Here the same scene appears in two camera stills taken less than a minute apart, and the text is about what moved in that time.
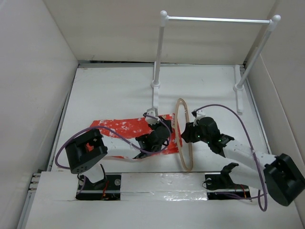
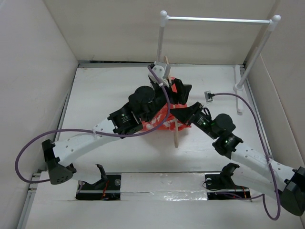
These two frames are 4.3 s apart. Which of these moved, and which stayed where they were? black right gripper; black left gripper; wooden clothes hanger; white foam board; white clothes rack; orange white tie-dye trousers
Moved: black left gripper; orange white tie-dye trousers; wooden clothes hanger; black right gripper
Stayed: white clothes rack; white foam board
